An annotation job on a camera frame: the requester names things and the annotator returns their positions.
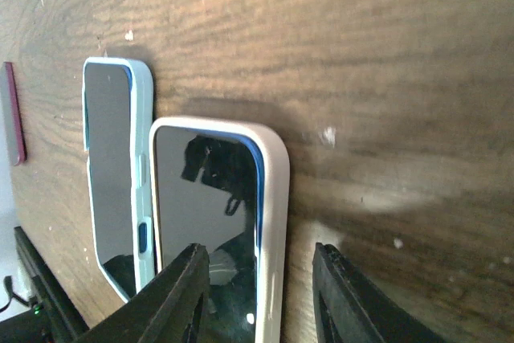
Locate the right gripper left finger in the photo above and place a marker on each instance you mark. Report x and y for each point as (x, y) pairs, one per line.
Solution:
(171, 308)

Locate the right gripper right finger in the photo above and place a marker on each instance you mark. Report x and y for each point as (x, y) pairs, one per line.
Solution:
(349, 307)

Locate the white phone case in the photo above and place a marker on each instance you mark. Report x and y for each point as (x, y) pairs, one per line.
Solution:
(270, 249)

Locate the dark blue phone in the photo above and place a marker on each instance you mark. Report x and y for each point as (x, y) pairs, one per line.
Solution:
(209, 187)

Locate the light blue phone case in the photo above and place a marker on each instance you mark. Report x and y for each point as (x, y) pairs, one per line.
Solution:
(141, 118)

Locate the maroon phone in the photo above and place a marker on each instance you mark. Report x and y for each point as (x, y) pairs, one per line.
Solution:
(15, 143)

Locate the black aluminium frame rail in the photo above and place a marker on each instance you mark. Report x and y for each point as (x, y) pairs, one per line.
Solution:
(50, 316)

